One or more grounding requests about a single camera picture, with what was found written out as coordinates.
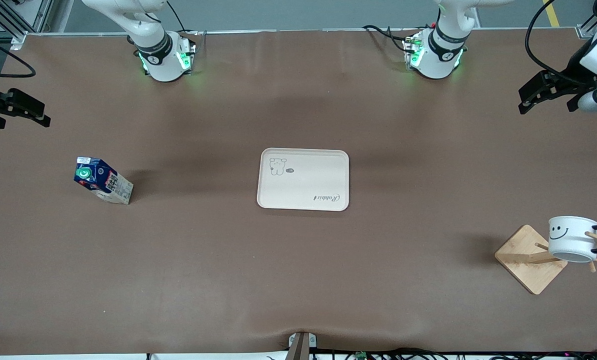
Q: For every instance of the wooden cup holder stand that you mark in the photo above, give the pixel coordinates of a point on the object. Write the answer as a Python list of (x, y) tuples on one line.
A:
[(528, 270)]

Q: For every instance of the cream rabbit print tray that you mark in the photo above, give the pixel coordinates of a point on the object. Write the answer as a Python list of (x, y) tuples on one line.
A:
[(303, 185)]

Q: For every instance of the aluminium frame profile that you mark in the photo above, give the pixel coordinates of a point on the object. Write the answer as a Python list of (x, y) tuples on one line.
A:
[(8, 22), (591, 27)]

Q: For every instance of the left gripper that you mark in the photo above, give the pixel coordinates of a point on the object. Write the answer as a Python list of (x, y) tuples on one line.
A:
[(572, 68)]

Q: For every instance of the metal table edge bracket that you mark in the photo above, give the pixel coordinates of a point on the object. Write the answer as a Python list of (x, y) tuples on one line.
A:
[(298, 347)]

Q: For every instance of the white smiley face cup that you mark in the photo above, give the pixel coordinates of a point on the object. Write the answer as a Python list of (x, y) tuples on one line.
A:
[(571, 240)]

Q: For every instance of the blue white milk carton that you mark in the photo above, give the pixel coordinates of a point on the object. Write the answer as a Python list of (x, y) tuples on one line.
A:
[(111, 187)]

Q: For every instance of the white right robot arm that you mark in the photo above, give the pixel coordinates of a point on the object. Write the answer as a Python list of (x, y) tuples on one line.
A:
[(153, 30)]

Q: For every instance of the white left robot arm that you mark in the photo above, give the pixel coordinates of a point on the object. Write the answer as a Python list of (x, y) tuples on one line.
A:
[(443, 47)]

